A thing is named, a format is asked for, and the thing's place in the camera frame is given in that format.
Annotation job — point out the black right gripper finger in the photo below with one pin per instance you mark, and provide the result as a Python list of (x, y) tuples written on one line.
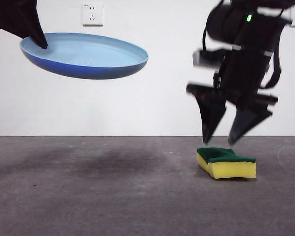
[(211, 115), (245, 120)]

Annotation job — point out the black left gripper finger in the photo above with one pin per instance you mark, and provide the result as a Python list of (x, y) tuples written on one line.
[(33, 22), (5, 14)]

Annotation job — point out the yellow sponge with green pad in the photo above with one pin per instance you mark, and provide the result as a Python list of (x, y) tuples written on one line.
[(233, 169)]

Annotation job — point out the light blue round plate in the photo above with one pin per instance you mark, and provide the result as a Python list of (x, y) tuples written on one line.
[(88, 61)]

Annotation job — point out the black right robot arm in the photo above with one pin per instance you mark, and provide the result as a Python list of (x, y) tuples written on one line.
[(236, 22)]

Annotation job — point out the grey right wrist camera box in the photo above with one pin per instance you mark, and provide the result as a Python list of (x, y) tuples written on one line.
[(204, 58)]

